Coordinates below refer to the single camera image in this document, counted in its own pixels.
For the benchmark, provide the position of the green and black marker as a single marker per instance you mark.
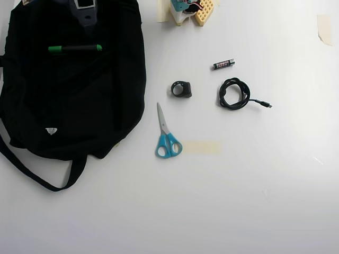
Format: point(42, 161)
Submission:
point(76, 48)

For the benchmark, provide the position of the multicolour robot arm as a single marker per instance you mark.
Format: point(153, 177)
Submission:
point(204, 14)

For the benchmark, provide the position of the black fabric bag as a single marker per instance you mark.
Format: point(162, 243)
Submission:
point(74, 92)

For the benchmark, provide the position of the black AAA battery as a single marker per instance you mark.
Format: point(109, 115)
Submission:
point(223, 64)

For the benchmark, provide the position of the long beige masking tape strip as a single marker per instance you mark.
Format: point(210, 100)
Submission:
point(202, 147)

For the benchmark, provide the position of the torn beige masking tape piece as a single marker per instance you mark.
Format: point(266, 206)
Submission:
point(325, 27)

